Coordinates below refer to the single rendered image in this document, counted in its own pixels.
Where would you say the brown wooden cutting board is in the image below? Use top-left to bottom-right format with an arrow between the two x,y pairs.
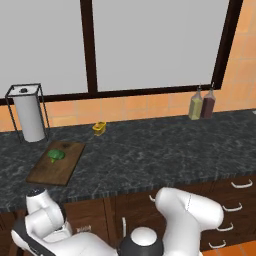
25,140 -> 87,187

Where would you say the white drawer handle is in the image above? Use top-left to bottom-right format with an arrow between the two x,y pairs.
208,239 -> 227,250
230,179 -> 254,190
215,222 -> 235,233
222,202 -> 243,213

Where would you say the olive oil bottle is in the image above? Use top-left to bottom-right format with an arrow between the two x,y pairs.
187,84 -> 204,121

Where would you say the dark window frame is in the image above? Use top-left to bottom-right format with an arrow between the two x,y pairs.
0,0 -> 245,106

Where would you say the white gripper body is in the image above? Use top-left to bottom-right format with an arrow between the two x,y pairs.
53,221 -> 74,239

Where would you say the dark wooden drawer front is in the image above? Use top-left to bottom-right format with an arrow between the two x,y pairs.
218,195 -> 256,224
207,175 -> 256,205
201,233 -> 256,253
213,217 -> 256,242

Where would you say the dark wooden cupboard door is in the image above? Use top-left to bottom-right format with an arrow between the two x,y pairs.
0,209 -> 28,256
61,197 -> 113,248
113,189 -> 168,249

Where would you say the black wire towel holder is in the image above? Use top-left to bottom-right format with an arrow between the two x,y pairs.
4,82 -> 52,144

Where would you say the yellow peeler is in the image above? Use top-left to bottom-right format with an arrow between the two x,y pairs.
92,121 -> 108,137

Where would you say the green broccoli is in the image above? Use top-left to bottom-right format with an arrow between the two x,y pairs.
46,148 -> 67,165

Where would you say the white paper towel roll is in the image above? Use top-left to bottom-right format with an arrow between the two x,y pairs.
13,87 -> 46,143

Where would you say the dark red vinegar bottle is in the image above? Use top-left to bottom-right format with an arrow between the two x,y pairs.
200,81 -> 217,120

